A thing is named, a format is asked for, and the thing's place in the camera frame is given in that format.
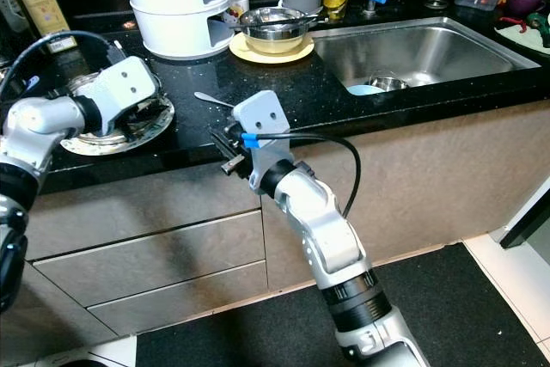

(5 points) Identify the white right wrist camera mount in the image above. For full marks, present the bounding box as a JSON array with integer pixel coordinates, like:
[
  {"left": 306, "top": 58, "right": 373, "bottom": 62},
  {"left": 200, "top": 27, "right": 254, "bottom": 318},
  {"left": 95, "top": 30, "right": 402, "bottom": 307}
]
[{"left": 230, "top": 89, "right": 297, "bottom": 194}]

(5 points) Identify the beige drawer front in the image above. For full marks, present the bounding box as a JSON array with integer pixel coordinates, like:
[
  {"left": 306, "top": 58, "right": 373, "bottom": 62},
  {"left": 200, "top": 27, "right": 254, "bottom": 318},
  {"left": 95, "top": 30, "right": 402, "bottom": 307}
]
[
  {"left": 43, "top": 185, "right": 266, "bottom": 252},
  {"left": 86, "top": 260, "right": 269, "bottom": 336},
  {"left": 34, "top": 212, "right": 267, "bottom": 308}
]

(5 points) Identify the yellow cardboard box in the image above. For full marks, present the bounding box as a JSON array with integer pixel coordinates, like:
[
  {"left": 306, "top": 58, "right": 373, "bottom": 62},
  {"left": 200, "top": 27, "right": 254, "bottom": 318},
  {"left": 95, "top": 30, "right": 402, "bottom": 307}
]
[{"left": 13, "top": 0, "right": 74, "bottom": 54}]

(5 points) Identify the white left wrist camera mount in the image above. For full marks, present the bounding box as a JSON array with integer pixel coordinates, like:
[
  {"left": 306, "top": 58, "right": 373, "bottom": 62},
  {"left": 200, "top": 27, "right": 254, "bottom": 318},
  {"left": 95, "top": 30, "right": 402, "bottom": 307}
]
[{"left": 90, "top": 56, "right": 162, "bottom": 138}]

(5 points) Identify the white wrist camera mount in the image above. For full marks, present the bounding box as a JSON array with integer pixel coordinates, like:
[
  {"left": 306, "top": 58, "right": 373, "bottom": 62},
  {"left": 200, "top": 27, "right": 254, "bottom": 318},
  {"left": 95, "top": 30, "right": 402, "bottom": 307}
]
[
  {"left": 90, "top": 56, "right": 162, "bottom": 138},
  {"left": 230, "top": 89, "right": 297, "bottom": 194}
]

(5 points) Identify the pale green cloth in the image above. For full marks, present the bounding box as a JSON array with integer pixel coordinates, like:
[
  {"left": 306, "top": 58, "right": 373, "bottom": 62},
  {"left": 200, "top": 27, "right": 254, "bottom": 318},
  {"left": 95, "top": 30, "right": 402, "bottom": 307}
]
[{"left": 494, "top": 19, "right": 550, "bottom": 58}]

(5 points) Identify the white tiered plastic rack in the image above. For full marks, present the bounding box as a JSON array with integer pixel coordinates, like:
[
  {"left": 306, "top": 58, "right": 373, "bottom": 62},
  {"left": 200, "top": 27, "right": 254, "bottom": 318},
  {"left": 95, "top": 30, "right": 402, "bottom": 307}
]
[{"left": 116, "top": 0, "right": 233, "bottom": 61}]

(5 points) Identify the light blue plate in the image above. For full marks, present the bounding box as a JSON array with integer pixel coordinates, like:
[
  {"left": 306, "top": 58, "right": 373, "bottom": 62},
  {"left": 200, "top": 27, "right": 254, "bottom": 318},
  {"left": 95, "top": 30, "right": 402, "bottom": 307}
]
[{"left": 348, "top": 83, "right": 383, "bottom": 97}]

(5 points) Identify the stainless steel sink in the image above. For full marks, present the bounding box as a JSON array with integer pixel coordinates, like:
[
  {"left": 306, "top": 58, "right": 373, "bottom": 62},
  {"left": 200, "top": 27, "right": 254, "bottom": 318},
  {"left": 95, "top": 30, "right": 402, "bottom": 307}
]
[{"left": 309, "top": 16, "right": 542, "bottom": 97}]

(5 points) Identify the yellow plate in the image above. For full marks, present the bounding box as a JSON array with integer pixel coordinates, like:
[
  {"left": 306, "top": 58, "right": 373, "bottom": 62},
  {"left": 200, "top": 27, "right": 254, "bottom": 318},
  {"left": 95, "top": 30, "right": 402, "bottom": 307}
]
[{"left": 229, "top": 30, "right": 315, "bottom": 64}]

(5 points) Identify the white printed mug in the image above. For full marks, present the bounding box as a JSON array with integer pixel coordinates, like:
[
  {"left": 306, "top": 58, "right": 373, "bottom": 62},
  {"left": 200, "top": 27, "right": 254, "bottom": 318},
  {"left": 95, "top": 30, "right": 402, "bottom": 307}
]
[{"left": 222, "top": 0, "right": 250, "bottom": 26}]

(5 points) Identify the black floor mat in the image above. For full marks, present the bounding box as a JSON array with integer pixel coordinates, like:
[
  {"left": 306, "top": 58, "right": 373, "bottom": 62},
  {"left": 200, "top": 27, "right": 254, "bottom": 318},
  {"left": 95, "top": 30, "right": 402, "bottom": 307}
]
[{"left": 137, "top": 242, "right": 534, "bottom": 367}]

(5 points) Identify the black chopstick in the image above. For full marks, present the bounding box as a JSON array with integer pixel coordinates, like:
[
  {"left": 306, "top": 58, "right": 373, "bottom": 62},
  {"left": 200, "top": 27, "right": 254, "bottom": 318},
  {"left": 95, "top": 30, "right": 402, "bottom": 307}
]
[{"left": 228, "top": 8, "right": 327, "bottom": 31}]

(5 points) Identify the purple cup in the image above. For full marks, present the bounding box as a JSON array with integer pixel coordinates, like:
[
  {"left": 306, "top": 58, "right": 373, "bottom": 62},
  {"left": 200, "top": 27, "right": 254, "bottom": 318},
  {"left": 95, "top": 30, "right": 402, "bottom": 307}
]
[{"left": 505, "top": 0, "right": 549, "bottom": 20}]

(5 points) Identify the stainless steel bowl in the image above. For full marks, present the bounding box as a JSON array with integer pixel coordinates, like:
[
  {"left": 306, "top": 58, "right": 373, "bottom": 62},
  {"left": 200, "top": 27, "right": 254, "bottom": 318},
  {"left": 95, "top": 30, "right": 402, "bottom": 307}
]
[
  {"left": 365, "top": 75, "right": 409, "bottom": 93},
  {"left": 239, "top": 6, "right": 313, "bottom": 54}
]

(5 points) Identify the green black kitchen tool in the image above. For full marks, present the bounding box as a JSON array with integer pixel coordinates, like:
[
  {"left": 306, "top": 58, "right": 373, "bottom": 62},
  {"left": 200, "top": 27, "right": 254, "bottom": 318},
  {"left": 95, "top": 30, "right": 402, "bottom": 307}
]
[{"left": 526, "top": 10, "right": 550, "bottom": 48}]

